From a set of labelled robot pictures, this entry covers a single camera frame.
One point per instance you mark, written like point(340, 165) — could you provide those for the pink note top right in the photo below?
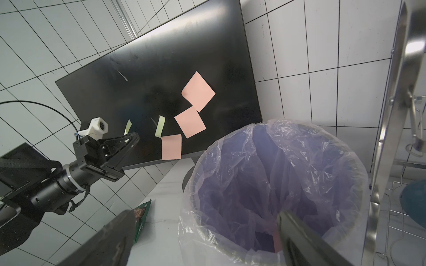
point(198, 92)

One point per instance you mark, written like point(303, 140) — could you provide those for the steel dish rack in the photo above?
point(406, 61)

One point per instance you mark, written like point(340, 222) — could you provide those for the pink note bottom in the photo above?
point(171, 147)

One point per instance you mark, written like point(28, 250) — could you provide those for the pink note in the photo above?
point(190, 122)
point(198, 92)
point(171, 147)

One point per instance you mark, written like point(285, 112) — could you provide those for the purple trash bin with liner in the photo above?
point(244, 180)

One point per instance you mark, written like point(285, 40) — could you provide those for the blue bowl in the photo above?
point(413, 201)

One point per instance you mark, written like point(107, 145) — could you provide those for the green snack bag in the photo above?
point(141, 213)

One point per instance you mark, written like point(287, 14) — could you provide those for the pink note middle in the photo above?
point(190, 122)

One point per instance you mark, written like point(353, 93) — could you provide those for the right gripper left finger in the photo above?
point(111, 246)

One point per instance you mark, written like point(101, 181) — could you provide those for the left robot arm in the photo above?
point(32, 185)

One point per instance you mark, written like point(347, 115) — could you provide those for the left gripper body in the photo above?
point(93, 159)

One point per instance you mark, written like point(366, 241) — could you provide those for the yellow strip note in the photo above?
point(160, 126)
point(128, 127)

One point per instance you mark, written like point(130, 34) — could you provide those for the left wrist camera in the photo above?
point(96, 128)

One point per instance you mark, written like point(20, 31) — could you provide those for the black flat monitor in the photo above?
point(144, 79)

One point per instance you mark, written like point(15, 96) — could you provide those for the round grey monitor base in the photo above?
point(187, 178)

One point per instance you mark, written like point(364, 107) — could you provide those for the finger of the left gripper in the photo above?
point(126, 141)
point(117, 157)

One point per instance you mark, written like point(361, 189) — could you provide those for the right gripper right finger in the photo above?
point(302, 246)

